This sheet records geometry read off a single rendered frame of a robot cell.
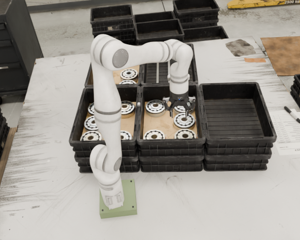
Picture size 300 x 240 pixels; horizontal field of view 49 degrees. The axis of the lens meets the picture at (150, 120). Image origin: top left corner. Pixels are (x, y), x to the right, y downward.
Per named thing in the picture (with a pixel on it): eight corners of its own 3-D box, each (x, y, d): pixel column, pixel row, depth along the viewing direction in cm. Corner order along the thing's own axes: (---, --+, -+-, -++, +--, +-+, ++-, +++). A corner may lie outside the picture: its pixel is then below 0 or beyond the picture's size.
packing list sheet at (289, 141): (326, 152, 160) (327, 151, 160) (280, 157, 159) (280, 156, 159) (298, 108, 184) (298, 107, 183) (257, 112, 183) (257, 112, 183)
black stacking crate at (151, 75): (197, 100, 177) (198, 84, 169) (142, 102, 178) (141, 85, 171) (192, 60, 205) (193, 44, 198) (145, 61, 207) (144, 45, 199)
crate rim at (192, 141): (205, 144, 141) (206, 140, 139) (136, 145, 143) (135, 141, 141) (198, 86, 170) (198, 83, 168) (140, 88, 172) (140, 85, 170)
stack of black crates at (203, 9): (209, 36, 354) (212, -5, 323) (216, 51, 332) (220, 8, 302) (173, 40, 353) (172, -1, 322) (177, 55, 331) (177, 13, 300)
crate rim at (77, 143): (136, 145, 143) (135, 141, 141) (68, 146, 145) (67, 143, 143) (140, 88, 172) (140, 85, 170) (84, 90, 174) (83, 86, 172)
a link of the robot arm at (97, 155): (84, 155, 118) (92, 182, 130) (106, 164, 115) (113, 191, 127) (98, 137, 124) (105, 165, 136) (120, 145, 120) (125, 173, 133)
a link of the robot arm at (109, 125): (113, 118, 105) (88, 109, 108) (111, 181, 119) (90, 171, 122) (127, 106, 112) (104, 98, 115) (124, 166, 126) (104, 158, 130)
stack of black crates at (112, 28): (135, 44, 352) (131, 4, 321) (137, 59, 330) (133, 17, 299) (98, 48, 351) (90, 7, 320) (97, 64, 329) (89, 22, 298)
